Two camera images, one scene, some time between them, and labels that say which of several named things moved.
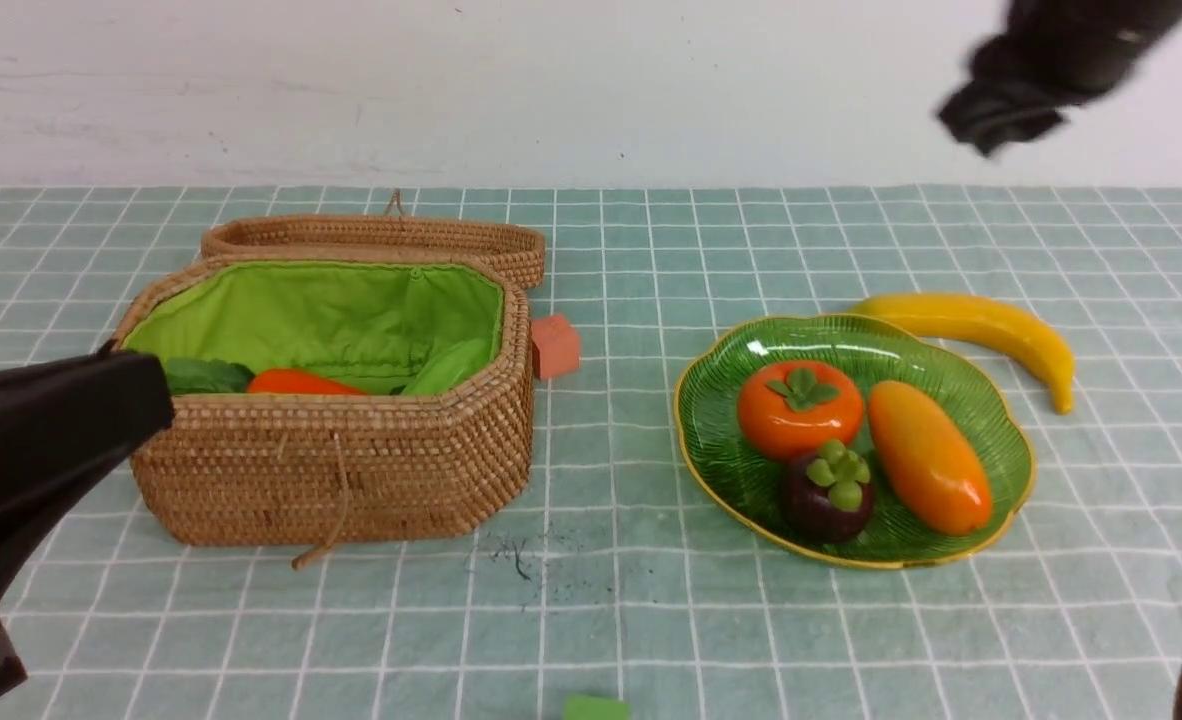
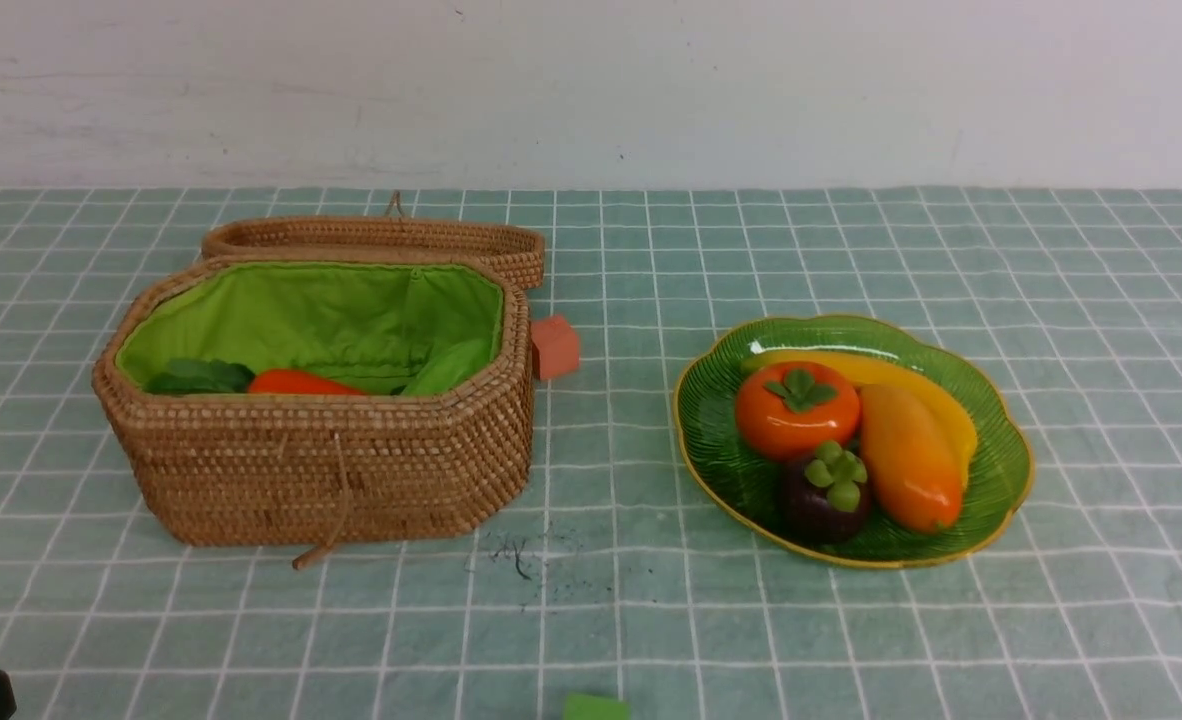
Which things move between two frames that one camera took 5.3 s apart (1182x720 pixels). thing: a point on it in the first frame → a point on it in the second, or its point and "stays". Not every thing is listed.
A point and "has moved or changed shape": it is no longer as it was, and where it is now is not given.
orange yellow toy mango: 928,462 has moved or changed shape
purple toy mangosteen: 827,494 stays
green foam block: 595,707 stays
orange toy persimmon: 791,408 stays
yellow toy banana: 961,313 → 866,369
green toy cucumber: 450,368 stays
